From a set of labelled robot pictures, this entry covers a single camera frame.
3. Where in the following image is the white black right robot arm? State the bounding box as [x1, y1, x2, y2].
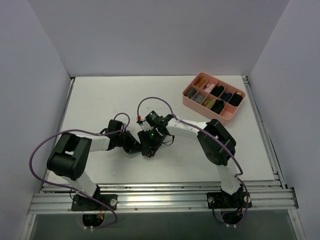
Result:
[137, 114, 241, 207]

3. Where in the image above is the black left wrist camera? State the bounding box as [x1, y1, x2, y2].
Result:
[100, 119, 124, 135]

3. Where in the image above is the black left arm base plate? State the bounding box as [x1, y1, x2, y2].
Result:
[71, 192, 118, 211]

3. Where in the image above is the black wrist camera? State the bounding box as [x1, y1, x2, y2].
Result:
[145, 110, 165, 128]
[100, 119, 124, 135]

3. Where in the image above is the grey patterned rolled garment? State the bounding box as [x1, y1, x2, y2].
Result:
[191, 94, 205, 104]

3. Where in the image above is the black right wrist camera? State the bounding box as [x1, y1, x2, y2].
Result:
[145, 110, 165, 128]

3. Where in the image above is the dark blue rolled garment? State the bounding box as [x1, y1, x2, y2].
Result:
[220, 92, 233, 102]

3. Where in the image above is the black rolled garment with tag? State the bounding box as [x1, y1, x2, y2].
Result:
[228, 92, 243, 107]

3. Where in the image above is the pink divided organizer tray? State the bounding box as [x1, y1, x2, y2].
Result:
[182, 72, 246, 125]

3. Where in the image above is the mustard yellow rolled garment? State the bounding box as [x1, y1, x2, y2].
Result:
[194, 77, 206, 88]

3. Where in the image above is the olive green rolled garment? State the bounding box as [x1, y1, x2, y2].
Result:
[203, 98, 216, 109]

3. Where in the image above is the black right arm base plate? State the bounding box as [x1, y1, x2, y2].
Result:
[206, 190, 248, 209]

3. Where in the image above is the pink white rolled garment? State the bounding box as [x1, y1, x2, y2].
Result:
[203, 83, 216, 93]

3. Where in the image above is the dark grey rolled garment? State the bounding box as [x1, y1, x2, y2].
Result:
[185, 87, 197, 98]

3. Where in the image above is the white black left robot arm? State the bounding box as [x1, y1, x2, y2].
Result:
[46, 130, 142, 210]

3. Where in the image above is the black rolled garment front row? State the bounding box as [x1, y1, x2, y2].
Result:
[210, 99, 225, 114]

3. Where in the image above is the navy white striped underwear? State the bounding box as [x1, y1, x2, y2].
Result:
[143, 150, 156, 158]

